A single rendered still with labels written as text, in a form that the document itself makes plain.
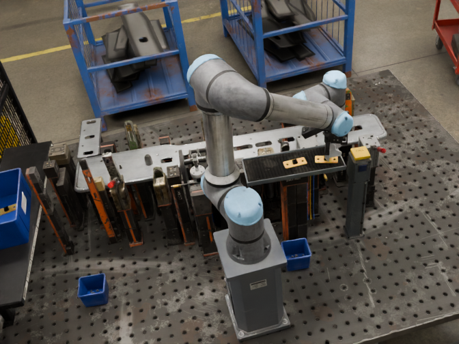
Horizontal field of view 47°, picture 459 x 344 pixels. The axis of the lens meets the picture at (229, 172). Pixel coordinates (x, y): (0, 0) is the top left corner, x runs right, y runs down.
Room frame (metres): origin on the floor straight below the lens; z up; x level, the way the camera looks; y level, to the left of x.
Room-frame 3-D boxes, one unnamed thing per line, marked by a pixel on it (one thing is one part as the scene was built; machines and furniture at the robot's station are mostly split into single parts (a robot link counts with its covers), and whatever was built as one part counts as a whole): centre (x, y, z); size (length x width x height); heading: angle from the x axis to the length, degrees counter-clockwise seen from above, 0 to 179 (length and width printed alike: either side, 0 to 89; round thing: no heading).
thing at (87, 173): (1.60, 0.56, 0.95); 0.03 x 0.01 x 0.50; 92
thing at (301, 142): (1.63, -0.33, 0.90); 0.13 x 0.10 x 0.41; 2
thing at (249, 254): (1.14, -0.03, 1.15); 0.15 x 0.15 x 0.10
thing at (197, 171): (1.57, 0.10, 0.94); 0.18 x 0.13 x 0.49; 92
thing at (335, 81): (1.44, -0.38, 1.48); 0.09 x 0.08 x 0.11; 114
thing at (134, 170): (1.79, -0.02, 1.00); 1.38 x 0.22 x 0.02; 92
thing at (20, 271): (1.54, 0.89, 1.02); 0.90 x 0.22 x 0.03; 2
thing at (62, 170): (1.76, 0.73, 0.85); 0.12 x 0.03 x 0.30; 2
